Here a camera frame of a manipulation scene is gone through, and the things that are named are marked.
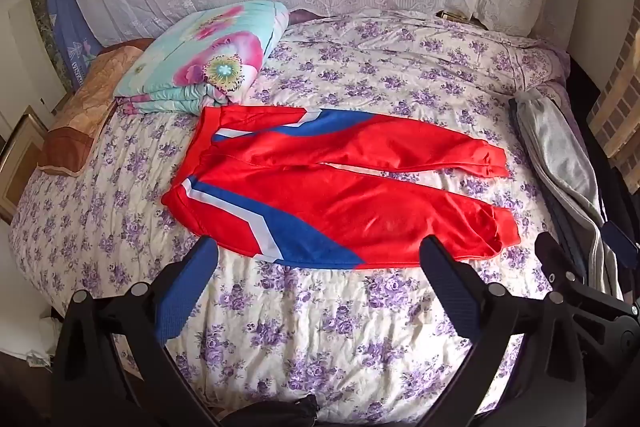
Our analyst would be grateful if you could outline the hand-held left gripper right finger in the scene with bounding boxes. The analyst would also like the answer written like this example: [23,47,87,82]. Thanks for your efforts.
[419,234,589,427]

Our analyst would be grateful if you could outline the brown orange pillow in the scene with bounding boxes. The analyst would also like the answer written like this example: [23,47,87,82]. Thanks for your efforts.
[39,39,153,178]

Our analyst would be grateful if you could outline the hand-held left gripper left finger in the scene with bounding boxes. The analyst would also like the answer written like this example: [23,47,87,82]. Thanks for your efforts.
[52,235,222,427]

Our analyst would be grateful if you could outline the blue printed cloth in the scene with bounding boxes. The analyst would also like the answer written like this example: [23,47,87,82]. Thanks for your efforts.
[37,0,103,90]

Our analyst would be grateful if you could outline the wooden picture frame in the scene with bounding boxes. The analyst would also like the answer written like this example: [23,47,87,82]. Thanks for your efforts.
[0,106,50,224]

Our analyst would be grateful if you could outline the folded teal floral quilt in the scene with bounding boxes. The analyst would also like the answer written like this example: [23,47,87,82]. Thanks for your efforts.
[113,0,290,115]

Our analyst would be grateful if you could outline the red blue white pants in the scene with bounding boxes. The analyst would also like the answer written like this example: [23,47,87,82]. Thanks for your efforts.
[161,105,518,270]

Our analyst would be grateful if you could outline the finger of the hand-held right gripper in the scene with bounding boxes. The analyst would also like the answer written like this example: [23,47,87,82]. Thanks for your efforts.
[534,232,640,344]
[602,219,640,266]

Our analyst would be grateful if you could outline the purple floral bedspread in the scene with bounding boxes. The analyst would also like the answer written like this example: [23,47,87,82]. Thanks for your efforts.
[10,9,573,423]

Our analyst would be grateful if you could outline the grey garment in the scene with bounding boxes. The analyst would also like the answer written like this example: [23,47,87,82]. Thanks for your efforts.
[509,88,624,300]

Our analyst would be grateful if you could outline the brick patterned box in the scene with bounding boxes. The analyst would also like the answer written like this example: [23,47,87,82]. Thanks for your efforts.
[586,0,640,180]

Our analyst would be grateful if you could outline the purple floral pillow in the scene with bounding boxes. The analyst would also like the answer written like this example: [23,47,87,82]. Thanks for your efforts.
[502,41,572,100]

